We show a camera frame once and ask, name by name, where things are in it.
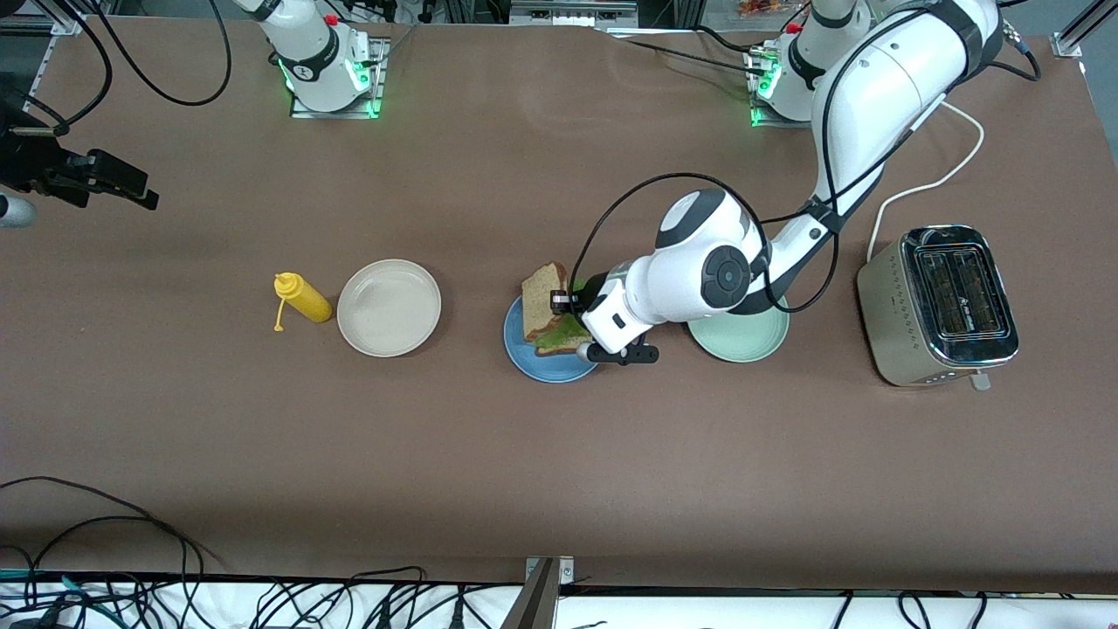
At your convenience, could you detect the blue round plate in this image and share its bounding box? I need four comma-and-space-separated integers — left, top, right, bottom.
503, 293, 604, 384

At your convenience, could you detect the light green round plate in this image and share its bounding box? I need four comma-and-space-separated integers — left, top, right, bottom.
687, 293, 790, 363

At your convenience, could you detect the black cable loop on table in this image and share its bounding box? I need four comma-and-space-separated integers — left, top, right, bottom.
0, 476, 206, 604

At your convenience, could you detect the silver beige toaster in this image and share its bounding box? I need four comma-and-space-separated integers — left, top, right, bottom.
856, 225, 1020, 391

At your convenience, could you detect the black cable at arm base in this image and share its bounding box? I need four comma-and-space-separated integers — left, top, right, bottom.
603, 26, 769, 75

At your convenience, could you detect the beige round plate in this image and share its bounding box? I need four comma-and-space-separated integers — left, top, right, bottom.
336, 259, 443, 358

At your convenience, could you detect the aluminium frame profile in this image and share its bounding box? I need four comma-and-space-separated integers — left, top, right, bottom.
13, 26, 66, 114
1061, 0, 1118, 40

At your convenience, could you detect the grey metal box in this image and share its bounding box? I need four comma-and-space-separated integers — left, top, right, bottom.
509, 0, 638, 27

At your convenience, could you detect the white toaster power cord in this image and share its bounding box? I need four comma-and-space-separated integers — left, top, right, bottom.
866, 100, 985, 263

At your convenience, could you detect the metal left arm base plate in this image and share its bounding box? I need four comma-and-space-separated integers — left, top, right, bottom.
749, 44, 818, 130

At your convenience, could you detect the black right arm cable loop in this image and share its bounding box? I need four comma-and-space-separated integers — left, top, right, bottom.
83, 0, 232, 108

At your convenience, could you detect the small metal table bracket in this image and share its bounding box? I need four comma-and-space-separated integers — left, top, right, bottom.
524, 556, 576, 584

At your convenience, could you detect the yellow mustard squeeze bottle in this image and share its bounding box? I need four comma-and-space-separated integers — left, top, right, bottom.
273, 272, 334, 334

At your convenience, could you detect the grey aluminium profile post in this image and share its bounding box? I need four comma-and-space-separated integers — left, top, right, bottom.
500, 559, 560, 629

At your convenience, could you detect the green lettuce leaf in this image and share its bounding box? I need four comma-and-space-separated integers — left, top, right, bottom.
531, 313, 597, 348

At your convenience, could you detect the teal cable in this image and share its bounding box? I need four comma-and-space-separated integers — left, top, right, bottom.
0, 568, 110, 612

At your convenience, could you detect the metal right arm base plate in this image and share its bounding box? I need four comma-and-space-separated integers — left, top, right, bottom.
290, 35, 386, 120

